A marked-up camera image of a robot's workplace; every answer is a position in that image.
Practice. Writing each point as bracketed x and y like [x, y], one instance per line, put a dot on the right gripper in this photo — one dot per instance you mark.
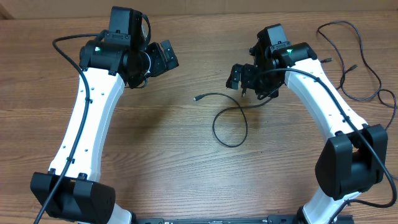
[247, 73]

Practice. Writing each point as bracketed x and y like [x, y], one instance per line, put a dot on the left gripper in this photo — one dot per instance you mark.
[161, 65]

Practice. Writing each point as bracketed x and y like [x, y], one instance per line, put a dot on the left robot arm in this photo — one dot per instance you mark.
[119, 57]

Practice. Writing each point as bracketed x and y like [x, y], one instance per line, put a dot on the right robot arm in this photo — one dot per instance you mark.
[353, 157]

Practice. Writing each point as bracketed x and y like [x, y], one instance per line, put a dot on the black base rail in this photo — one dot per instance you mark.
[217, 221]

